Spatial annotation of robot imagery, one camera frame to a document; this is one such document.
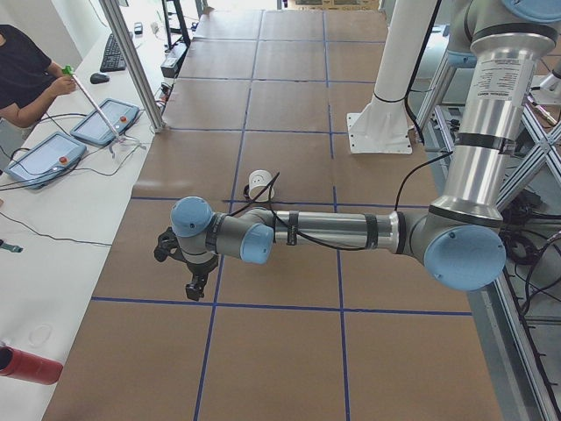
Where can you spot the near teach pendant tablet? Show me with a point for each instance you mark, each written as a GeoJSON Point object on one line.
{"type": "Point", "coordinates": [48, 160]}

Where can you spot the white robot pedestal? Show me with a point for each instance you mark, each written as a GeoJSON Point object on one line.
{"type": "Point", "coordinates": [382, 126]}

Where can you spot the brown paper table cover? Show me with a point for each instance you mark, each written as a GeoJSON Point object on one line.
{"type": "Point", "coordinates": [324, 330]}

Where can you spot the black computer mouse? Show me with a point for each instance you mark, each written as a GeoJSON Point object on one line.
{"type": "Point", "coordinates": [98, 78]}

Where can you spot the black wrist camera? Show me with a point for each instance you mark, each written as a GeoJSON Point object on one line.
{"type": "Point", "coordinates": [167, 247]}

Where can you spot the black power box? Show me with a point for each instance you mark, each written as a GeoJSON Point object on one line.
{"type": "Point", "coordinates": [171, 66]}

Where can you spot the black keyboard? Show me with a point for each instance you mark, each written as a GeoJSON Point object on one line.
{"type": "Point", "coordinates": [112, 59]}

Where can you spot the red bottle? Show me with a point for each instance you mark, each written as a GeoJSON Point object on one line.
{"type": "Point", "coordinates": [29, 367]}

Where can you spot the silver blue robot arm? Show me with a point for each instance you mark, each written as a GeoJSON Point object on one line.
{"type": "Point", "coordinates": [457, 238]}

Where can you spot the white mug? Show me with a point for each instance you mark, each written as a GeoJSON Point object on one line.
{"type": "Point", "coordinates": [260, 188]}

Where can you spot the person in black shirt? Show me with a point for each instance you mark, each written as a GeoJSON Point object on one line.
{"type": "Point", "coordinates": [30, 80]}

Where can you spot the aluminium frame post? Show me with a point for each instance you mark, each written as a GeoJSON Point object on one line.
{"type": "Point", "coordinates": [117, 24]}

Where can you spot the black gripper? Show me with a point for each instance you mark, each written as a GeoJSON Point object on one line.
{"type": "Point", "coordinates": [200, 267]}

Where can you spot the grabber stick with green handle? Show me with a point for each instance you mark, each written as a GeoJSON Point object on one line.
{"type": "Point", "coordinates": [106, 124]}

